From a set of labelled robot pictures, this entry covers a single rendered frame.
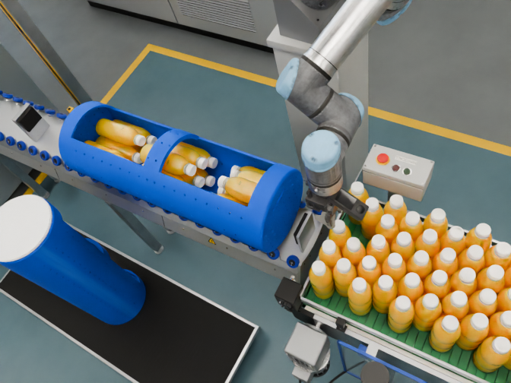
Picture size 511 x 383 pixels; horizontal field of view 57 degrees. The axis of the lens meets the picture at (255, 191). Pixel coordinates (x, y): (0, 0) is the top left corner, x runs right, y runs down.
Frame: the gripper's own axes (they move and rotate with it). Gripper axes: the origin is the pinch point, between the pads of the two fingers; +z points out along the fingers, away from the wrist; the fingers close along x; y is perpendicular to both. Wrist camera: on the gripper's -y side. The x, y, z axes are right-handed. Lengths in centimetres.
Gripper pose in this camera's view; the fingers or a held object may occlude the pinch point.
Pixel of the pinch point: (337, 219)
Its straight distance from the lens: 141.8
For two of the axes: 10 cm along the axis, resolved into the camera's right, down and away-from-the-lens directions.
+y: -8.6, -3.2, 4.0
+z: 2.0, 5.0, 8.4
